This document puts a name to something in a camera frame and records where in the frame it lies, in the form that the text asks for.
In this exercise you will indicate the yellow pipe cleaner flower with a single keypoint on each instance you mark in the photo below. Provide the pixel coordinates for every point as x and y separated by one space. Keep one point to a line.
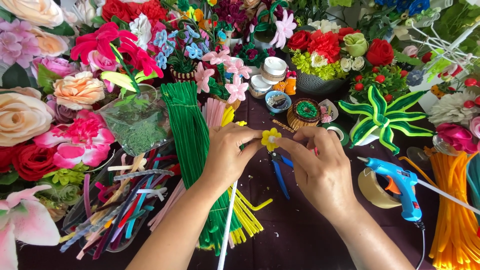
267 144

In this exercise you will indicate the clear bag of green moss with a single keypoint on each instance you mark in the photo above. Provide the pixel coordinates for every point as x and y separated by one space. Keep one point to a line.
137 127

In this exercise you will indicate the red berry plant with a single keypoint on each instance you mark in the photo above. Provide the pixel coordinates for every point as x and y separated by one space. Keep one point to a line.
378 82

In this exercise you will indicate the grey pot of red flowers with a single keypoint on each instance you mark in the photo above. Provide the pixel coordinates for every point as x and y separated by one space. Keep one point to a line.
322 56

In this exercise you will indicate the pink rose in glass vase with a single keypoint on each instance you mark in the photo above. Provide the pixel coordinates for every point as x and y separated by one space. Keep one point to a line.
455 137

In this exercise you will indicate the white plant pot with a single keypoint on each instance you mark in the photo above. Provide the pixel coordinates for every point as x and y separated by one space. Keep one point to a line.
363 137

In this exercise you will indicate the red pink pipe cleaner lily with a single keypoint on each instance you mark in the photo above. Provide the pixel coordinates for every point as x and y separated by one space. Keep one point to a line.
101 43

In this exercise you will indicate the white glue stick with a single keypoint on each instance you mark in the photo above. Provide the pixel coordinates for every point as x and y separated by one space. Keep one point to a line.
450 195

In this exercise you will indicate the white pipe cleaner stem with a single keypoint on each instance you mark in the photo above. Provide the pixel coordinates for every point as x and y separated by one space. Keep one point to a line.
227 232

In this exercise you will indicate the bundle of teal pipe cleaners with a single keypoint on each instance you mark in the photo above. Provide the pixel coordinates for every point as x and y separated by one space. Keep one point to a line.
474 180

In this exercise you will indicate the brown pipe cleaner pot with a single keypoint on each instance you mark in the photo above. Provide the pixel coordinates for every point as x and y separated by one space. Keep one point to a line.
302 114

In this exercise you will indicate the small dish of pink beads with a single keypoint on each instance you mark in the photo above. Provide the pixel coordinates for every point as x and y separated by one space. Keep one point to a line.
328 110

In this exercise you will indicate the small blue bowl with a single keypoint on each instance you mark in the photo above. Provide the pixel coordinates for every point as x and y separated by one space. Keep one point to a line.
278 102

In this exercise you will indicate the bundle of orange pipe cleaners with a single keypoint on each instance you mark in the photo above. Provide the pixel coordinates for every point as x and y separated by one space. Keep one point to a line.
455 217

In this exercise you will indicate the white artificial chrysanthemum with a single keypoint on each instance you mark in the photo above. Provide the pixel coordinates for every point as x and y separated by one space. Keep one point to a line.
450 108

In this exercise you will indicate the blue pipe cleaner flower pot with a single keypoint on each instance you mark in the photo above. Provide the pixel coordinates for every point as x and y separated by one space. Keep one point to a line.
183 63

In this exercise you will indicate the dark purple tablecloth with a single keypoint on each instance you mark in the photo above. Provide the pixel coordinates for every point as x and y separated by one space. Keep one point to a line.
300 232

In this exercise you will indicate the pink pipe cleaner orchid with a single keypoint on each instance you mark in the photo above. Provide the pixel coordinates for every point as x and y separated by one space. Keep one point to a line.
283 28

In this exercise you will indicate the green floral tape roll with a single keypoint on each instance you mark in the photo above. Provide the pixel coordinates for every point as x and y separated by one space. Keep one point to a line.
336 132

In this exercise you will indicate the pink pipe cleaner flower basket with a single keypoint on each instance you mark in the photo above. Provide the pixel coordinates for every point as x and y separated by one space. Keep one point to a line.
234 88

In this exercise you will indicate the person's right hand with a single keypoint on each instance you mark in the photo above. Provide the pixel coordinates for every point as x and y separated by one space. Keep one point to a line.
322 176

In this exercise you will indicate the blue hot glue gun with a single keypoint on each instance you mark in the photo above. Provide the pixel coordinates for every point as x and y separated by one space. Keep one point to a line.
401 187

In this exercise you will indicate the person's left hand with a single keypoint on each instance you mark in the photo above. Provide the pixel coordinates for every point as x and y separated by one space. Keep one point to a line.
225 157

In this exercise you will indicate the tan tape roll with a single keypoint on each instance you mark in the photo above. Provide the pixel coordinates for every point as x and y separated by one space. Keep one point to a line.
371 193

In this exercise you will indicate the heap of artificial flowers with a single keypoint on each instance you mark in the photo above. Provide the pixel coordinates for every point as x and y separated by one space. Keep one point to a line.
33 112

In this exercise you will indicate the bundle of green pipe cleaners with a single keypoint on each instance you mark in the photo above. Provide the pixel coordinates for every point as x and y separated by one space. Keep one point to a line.
187 135

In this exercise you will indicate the bundle of yellow pipe cleaners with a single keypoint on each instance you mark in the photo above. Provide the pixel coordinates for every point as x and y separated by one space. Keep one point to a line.
245 215

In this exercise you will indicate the tray of mixed pipe cleaners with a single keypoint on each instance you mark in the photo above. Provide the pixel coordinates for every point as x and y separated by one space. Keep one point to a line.
120 210

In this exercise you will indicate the green yellow striped pipe cleaner plant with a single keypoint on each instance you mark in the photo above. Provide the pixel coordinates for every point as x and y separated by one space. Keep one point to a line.
382 120

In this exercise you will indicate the small orange figurines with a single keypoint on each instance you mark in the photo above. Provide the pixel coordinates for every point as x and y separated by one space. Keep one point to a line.
289 84

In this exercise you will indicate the brown twisted pipe cleaner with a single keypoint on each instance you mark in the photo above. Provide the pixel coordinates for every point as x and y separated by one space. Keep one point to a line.
283 125

